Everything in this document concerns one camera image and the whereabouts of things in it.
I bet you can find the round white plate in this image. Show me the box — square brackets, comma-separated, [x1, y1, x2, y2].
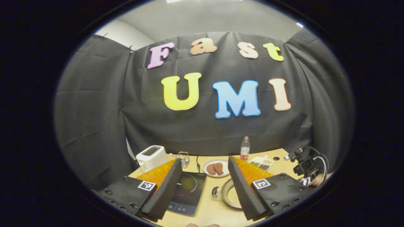
[203, 159, 230, 178]

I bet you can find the small wire basket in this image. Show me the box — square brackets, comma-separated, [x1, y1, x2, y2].
[177, 152, 190, 168]

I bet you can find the white toaster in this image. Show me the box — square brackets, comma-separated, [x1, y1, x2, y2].
[136, 145, 168, 173]

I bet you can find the steel pot with black handles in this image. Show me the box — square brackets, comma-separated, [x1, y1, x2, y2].
[211, 178, 243, 209]

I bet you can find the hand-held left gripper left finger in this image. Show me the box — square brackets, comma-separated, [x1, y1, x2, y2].
[95, 158, 183, 221]

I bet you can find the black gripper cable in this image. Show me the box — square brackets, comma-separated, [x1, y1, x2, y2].
[303, 146, 330, 182]

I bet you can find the white divided dish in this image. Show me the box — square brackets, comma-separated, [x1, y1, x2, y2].
[249, 156, 273, 171]

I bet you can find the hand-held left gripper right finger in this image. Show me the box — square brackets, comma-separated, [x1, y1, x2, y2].
[228, 156, 316, 221]

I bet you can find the clear plastic water bottle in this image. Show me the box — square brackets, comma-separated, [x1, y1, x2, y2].
[240, 136, 250, 161]

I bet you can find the pile of soybeans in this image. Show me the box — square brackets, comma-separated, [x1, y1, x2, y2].
[228, 187, 242, 205]

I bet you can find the black induction cooktop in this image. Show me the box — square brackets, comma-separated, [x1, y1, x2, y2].
[167, 172, 207, 216]

